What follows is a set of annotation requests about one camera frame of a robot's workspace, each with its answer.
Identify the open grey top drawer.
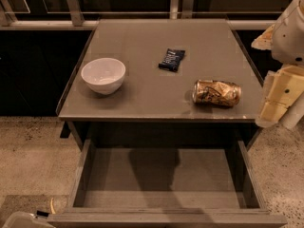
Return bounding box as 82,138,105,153
48,141,287,228

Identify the dark blue snack packet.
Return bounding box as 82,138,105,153
159,48,185,72

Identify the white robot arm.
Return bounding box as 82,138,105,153
251,0,304,129

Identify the white ceramic bowl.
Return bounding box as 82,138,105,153
81,58,126,95

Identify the crushed orange soda can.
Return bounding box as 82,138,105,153
192,80,241,107

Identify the grey cabinet with table top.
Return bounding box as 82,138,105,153
55,18,264,150

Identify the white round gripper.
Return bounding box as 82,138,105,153
251,0,304,127

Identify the white robot base corner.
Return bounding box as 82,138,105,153
2,211,55,228

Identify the metal railing with glass panels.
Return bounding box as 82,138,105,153
0,0,292,30

